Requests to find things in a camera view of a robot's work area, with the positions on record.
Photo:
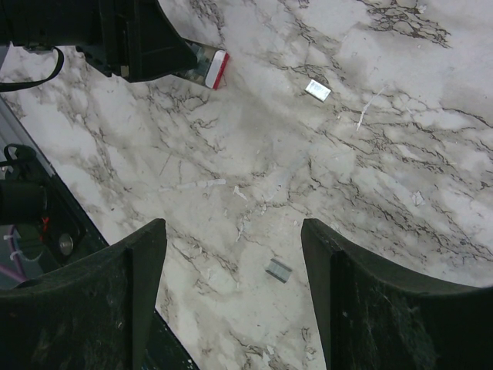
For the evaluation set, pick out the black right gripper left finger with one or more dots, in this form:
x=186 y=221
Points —
x=94 y=313

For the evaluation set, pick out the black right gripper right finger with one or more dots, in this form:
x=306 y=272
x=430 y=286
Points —
x=375 y=314

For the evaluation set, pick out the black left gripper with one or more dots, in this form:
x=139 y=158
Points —
x=134 y=39

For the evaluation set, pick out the small staple piece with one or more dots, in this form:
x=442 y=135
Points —
x=278 y=270

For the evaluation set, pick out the staple box tray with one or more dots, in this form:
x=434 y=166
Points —
x=211 y=63

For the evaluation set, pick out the staple strip near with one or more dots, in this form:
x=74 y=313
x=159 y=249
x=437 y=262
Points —
x=317 y=90

